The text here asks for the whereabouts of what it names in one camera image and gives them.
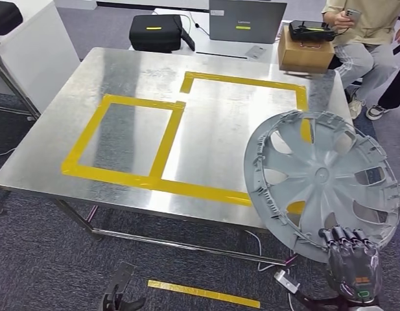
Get black handheld controller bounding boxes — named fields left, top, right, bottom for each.
left=289, top=20, right=336, bottom=43

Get white partition board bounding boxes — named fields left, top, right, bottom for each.
left=0, top=0, right=81, bottom=115

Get black carrying case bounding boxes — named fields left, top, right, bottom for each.
left=129, top=14, right=196, bottom=54
left=0, top=0, right=23, bottom=36

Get grey plastic wheel hubcap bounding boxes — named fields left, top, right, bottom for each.
left=243, top=110, right=400, bottom=264

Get yellow tape rectangles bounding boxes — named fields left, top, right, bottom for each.
left=61, top=71, right=312, bottom=216

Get small grey card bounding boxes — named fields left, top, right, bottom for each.
left=245, top=45, right=267, bottom=60

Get grey laptop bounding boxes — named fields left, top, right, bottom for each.
left=209, top=0, right=288, bottom=45

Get white coiled cable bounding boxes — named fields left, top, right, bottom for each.
left=245, top=231, right=296, bottom=311

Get person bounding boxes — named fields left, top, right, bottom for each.
left=366, top=23, right=400, bottom=121
left=321, top=0, right=400, bottom=120

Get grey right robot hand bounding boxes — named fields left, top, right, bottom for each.
left=317, top=226, right=384, bottom=304

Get torn yellow floor tape square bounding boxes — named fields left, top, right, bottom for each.
left=147, top=279, right=262, bottom=310

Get grey smartphone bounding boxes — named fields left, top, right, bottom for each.
left=345, top=8, right=361, bottom=23

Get stainless steel workbench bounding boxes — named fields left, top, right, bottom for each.
left=0, top=47, right=353, bottom=267
left=0, top=36, right=42, bottom=216

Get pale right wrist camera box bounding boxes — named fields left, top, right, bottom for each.
left=273, top=269, right=301, bottom=295

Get brown cardboard box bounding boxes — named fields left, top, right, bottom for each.
left=277, top=25, right=336, bottom=75

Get thin black desk cable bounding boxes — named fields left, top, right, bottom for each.
left=187, top=10, right=210, bottom=37

